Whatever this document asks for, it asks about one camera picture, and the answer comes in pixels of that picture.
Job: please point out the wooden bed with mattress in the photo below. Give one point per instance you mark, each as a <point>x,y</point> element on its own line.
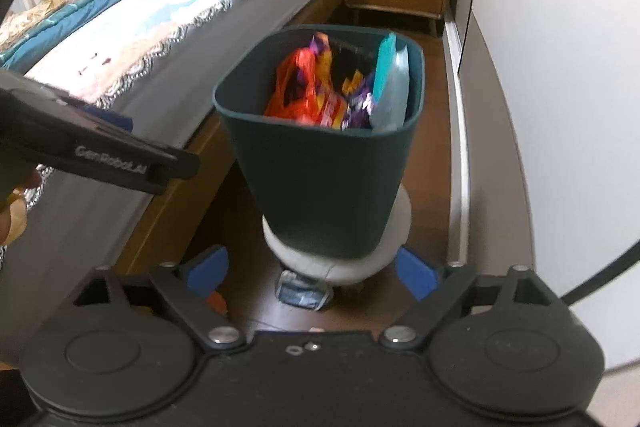
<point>156,62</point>

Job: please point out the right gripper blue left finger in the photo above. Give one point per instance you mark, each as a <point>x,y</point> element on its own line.
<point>205,272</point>

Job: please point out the round grey padded stool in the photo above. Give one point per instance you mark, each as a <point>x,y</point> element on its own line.
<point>336,267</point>

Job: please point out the dark teal trash bin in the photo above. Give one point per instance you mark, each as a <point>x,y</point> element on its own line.
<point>316,187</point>

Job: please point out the brown fuzzy blanket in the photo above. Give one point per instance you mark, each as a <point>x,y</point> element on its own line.
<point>15,26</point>

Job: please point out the person's left hand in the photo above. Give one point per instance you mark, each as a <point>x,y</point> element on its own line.
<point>14,210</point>

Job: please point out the orange plastic bag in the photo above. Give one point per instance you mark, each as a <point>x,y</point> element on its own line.
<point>304,91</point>

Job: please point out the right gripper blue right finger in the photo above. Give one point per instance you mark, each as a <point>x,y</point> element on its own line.
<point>420,277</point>

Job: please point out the purple chip bag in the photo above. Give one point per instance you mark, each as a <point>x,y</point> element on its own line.
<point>344,80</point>

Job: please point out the small purple white packet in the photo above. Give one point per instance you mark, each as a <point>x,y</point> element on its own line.
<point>297,291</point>

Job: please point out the teal white wet wipes pack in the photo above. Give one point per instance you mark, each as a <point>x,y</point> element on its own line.
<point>390,86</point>

